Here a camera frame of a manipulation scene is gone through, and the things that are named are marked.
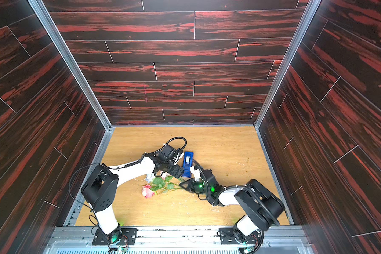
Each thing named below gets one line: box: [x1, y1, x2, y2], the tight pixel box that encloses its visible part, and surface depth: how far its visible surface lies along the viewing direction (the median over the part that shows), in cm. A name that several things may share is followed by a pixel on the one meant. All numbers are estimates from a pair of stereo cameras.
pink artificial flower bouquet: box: [141, 170, 181, 199], surface depth 90 cm
